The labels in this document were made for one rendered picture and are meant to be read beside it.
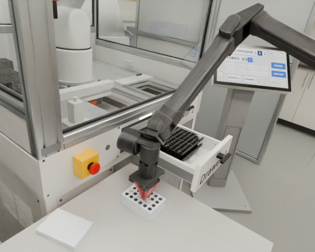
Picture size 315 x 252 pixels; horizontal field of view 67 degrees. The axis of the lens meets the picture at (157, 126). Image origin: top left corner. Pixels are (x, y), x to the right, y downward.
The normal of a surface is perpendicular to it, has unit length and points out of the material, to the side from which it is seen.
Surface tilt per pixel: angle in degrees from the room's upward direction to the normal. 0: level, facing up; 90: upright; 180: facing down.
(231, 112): 90
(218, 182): 90
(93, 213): 0
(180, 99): 44
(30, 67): 90
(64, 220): 0
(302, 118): 90
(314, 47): 50
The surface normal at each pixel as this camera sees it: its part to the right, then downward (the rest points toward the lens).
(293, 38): -0.32, -0.31
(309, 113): -0.67, 0.26
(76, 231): 0.11, -0.89
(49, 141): 0.80, 0.35
